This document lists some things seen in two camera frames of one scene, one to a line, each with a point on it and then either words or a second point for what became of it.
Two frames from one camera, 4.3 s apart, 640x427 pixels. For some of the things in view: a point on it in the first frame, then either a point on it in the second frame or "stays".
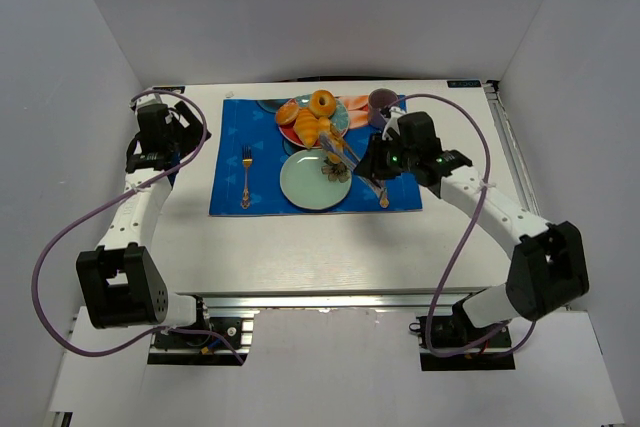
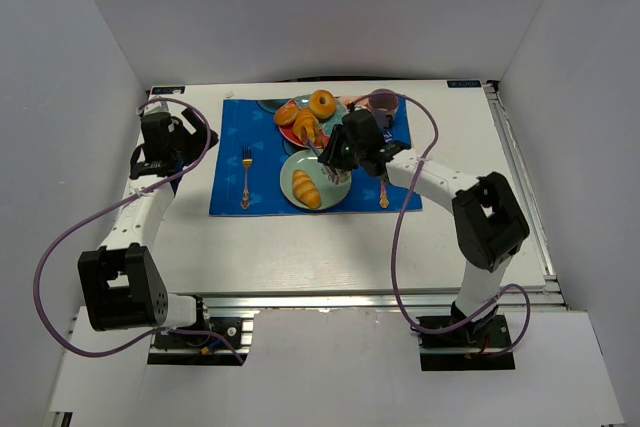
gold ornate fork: x=247 y=159 stays
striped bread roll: x=324 y=127 to x=306 y=189
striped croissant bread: x=306 y=125 stays
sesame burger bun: x=287 y=112 stays
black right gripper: x=375 y=158 to x=333 y=153
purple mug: x=379 y=99 stays
